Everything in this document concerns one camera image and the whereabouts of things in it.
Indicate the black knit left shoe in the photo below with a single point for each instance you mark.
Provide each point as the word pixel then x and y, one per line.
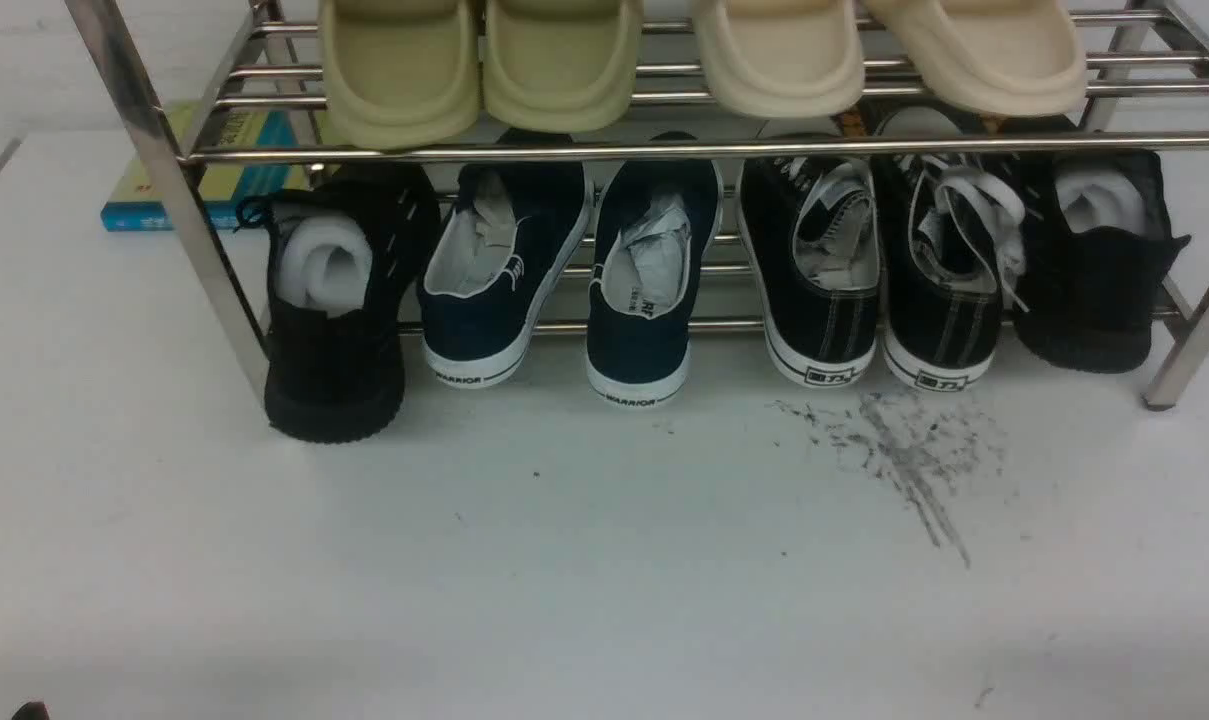
pixel 342 257

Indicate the navy canvas shoe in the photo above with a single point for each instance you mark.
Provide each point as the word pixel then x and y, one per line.
pixel 506 240
pixel 656 219

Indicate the cream left slipper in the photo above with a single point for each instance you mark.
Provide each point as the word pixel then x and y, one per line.
pixel 780 59

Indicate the stainless steel shoe rack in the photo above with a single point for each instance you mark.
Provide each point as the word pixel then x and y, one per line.
pixel 260 108

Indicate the black knit right shoe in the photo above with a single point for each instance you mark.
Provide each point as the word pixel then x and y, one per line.
pixel 1098 245

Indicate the cream right slipper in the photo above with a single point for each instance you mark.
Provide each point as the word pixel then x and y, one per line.
pixel 1004 58

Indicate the black laced sneaker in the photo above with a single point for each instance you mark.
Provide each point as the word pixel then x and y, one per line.
pixel 951 227
pixel 810 229

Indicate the navy canvas left shoe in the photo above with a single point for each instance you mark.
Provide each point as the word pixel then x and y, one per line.
pixel 506 240

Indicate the cream slipper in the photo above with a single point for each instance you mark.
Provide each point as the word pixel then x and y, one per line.
pixel 1004 58
pixel 780 59

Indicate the blue yellow book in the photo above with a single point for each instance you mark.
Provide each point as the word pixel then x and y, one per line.
pixel 135 205

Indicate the navy canvas right shoe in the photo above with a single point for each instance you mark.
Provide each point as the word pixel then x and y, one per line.
pixel 656 219

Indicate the black knit shoe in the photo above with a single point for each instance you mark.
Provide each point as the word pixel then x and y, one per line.
pixel 342 257
pixel 1098 245

